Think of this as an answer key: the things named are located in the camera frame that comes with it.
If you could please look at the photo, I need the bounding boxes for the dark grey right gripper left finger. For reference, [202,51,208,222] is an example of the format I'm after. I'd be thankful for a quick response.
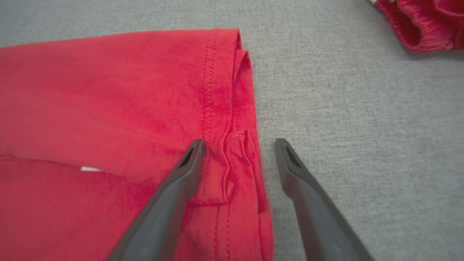
[106,140,206,261]

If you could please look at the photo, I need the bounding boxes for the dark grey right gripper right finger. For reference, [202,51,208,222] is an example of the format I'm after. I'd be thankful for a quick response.
[274,138,374,261]

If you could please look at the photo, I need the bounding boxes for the red shirt with white cuffs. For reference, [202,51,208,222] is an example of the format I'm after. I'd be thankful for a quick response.
[0,28,275,261]

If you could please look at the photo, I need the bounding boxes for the red shorts with white stripe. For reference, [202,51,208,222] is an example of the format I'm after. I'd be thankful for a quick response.
[373,0,464,54]

